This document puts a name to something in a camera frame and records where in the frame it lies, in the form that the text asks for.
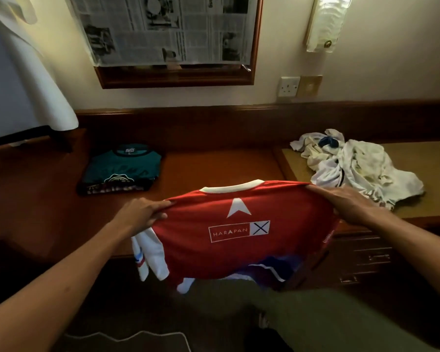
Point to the person's left hand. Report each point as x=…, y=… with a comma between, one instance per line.
x=137, y=216

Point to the person's right hand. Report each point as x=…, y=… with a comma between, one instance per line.
x=352, y=207

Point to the person's right thumb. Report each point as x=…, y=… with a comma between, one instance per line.
x=333, y=207

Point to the person's left thumb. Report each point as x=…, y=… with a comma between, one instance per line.
x=158, y=217

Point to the red and white sports jersey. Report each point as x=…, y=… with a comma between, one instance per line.
x=238, y=234

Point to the person's right forearm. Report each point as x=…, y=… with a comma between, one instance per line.
x=418, y=249

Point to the person's left forearm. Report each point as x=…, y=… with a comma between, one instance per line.
x=55, y=285

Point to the crumpled white garment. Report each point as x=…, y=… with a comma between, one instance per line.
x=366, y=172

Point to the folded black t-shirt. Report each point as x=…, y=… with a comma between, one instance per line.
x=110, y=189

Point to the wooden drawer unit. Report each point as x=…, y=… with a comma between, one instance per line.
x=363, y=260

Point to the folded teal t-shirt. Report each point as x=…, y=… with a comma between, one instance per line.
x=123, y=166

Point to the blue cloth piece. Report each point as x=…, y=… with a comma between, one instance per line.
x=328, y=142

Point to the green desk pad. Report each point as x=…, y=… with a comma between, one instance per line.
x=436, y=172

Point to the olive green trousers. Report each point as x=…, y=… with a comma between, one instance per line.
x=297, y=318

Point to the newspaper sheet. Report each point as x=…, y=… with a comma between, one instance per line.
x=161, y=29

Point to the white hanging cloth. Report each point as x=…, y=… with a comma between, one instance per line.
x=18, y=87

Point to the brass wall plate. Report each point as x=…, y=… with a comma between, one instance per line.
x=310, y=86

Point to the white wall socket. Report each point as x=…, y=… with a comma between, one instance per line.
x=288, y=87

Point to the wooden mirror frame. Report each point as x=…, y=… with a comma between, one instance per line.
x=176, y=76

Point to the white wall lamp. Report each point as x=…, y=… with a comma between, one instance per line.
x=328, y=23

